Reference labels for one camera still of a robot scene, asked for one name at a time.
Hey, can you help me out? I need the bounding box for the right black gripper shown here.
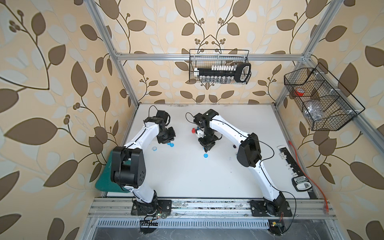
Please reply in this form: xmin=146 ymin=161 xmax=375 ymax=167
xmin=198 ymin=128 xmax=218 ymax=151

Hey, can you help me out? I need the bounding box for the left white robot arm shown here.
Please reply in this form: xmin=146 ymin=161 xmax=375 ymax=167
xmin=110 ymin=122 xmax=176 ymax=204

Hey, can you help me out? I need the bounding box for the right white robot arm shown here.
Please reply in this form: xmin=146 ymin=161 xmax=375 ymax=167
xmin=194 ymin=114 xmax=286 ymax=205

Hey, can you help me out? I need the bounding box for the black white tool in basket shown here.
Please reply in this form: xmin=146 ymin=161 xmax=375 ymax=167
xmin=192 ymin=63 xmax=252 ymax=85

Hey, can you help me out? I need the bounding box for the handheld label device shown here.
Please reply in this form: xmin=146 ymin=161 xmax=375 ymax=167
xmin=278 ymin=146 xmax=313 ymax=192

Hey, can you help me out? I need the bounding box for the red tape roll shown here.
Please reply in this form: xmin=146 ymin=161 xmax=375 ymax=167
xmin=294 ymin=88 xmax=306 ymax=97

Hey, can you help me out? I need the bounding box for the clear plastic bag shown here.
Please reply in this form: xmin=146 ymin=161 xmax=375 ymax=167
xmin=304 ymin=100 xmax=325 ymax=121

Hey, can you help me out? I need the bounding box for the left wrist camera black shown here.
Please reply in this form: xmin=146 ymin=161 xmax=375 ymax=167
xmin=156 ymin=110 xmax=171 ymax=126

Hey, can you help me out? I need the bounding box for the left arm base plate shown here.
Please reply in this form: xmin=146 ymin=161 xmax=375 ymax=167
xmin=131 ymin=200 xmax=172 ymax=218

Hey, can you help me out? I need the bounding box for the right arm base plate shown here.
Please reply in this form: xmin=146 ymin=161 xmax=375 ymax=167
xmin=250 ymin=200 xmax=294 ymax=218

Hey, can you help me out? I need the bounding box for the black wire basket back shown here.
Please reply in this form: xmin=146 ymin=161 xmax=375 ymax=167
xmin=189 ymin=49 xmax=252 ymax=85

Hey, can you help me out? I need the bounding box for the black wire basket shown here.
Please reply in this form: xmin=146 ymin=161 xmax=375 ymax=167
xmin=284 ymin=63 xmax=366 ymax=131
xmin=189 ymin=49 xmax=252 ymax=85

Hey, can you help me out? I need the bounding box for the aluminium rail front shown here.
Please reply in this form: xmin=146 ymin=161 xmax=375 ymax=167
xmin=88 ymin=198 xmax=337 ymax=220

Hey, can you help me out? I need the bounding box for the black wire basket right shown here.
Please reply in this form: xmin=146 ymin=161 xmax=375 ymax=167
xmin=284 ymin=63 xmax=366 ymax=131

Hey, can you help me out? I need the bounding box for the red cable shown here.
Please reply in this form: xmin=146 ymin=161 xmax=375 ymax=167
xmin=287 ymin=140 xmax=330 ymax=214

